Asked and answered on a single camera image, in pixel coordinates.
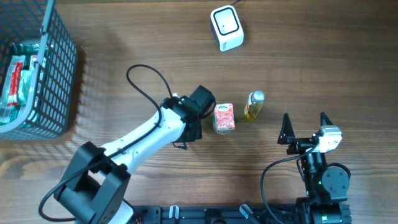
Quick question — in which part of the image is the black left camera cable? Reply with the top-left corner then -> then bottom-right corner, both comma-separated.
38,64 -> 190,222

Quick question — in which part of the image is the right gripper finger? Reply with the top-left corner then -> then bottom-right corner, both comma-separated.
278,113 -> 295,144
320,112 -> 333,126

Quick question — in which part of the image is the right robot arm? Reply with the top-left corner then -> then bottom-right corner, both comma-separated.
277,112 -> 352,224

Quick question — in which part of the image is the white barcode scanner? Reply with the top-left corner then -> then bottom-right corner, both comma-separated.
210,5 -> 244,52

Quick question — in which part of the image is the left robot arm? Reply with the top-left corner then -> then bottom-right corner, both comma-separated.
53,85 -> 215,224

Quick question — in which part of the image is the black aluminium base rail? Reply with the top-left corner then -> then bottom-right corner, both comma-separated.
75,203 -> 353,224

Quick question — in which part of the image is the red Kleenex tissue pack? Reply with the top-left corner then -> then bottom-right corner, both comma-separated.
213,103 -> 235,134

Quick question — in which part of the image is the grey plastic mesh basket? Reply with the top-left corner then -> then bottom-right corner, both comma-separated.
1,1 -> 78,140

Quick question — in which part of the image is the black right camera cable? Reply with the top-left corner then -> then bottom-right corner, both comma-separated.
260,142 -> 320,224

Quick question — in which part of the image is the black camera cable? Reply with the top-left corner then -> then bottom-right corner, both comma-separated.
260,142 -> 320,224
38,64 -> 190,222

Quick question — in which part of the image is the green 3M gloves package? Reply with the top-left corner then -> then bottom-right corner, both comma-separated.
1,44 -> 39,126

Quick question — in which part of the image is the yellow liquid bottle silver cap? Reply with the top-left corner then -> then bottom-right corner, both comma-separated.
244,90 -> 266,121

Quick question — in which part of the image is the light green snack pouch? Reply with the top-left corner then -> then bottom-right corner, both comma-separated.
17,70 -> 33,106

